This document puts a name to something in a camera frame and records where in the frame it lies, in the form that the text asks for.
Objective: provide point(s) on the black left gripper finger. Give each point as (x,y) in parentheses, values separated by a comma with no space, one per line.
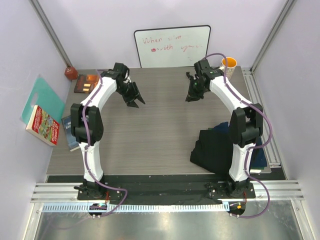
(132,104)
(138,95)

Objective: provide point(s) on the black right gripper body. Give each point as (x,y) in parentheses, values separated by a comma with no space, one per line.
(195,90)

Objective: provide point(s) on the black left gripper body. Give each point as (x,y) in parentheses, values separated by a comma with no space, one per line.
(128,91)

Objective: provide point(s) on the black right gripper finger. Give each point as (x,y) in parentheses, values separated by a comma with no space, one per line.
(189,98)
(194,98)

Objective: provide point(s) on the black wire book stand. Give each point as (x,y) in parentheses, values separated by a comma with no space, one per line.
(189,76)

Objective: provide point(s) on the white mug orange inside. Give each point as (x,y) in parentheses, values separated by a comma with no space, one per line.
(228,63)

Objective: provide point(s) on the orange brown cover book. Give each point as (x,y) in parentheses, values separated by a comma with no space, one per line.
(86,83)

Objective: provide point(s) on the black t shirt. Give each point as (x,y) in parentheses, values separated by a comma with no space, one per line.
(213,152)

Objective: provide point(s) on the blue cover book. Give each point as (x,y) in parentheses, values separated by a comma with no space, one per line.
(71,140)

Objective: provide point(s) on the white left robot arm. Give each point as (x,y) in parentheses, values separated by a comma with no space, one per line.
(87,126)

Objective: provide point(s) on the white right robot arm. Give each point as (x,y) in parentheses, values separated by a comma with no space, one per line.
(245,125)

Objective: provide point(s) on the small whiteboard with red writing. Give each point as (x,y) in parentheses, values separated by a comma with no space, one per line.
(172,46)

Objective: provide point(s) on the red brown die block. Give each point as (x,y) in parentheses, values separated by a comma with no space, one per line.
(71,73)

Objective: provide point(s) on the teal plastic cutting board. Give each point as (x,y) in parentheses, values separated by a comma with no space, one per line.
(44,96)

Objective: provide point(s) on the navy folded t shirt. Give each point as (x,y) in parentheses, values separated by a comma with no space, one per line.
(260,155)

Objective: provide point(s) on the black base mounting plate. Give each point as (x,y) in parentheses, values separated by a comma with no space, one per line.
(203,185)

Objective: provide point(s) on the red white cover book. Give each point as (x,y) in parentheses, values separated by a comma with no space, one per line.
(43,126)

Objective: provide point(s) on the white folded t shirt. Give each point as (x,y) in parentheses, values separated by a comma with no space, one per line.
(255,171)

